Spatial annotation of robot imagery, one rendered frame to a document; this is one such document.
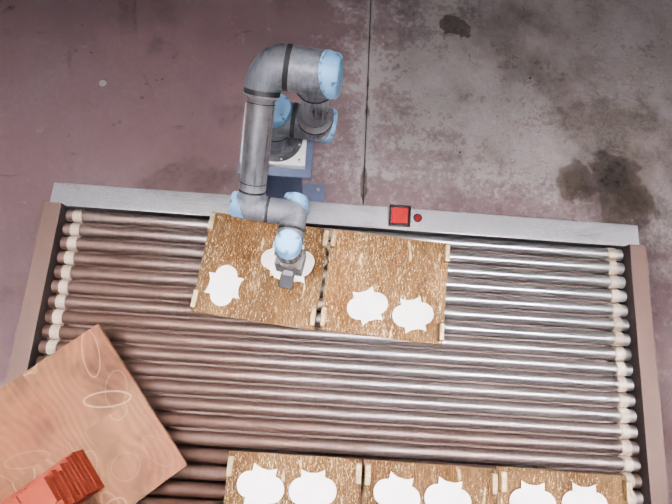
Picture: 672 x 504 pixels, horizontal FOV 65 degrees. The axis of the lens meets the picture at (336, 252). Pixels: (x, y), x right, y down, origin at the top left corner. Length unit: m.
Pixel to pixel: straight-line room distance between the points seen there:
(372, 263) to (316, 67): 0.72
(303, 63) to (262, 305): 0.80
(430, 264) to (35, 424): 1.31
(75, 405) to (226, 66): 2.12
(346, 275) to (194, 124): 1.60
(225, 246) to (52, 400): 0.69
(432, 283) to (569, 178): 1.59
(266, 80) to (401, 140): 1.73
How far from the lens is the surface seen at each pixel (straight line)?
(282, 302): 1.78
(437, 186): 2.98
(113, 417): 1.74
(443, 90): 3.25
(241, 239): 1.84
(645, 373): 2.05
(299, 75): 1.39
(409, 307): 1.79
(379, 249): 1.83
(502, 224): 1.98
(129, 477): 1.74
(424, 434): 1.81
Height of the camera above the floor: 2.69
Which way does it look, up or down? 75 degrees down
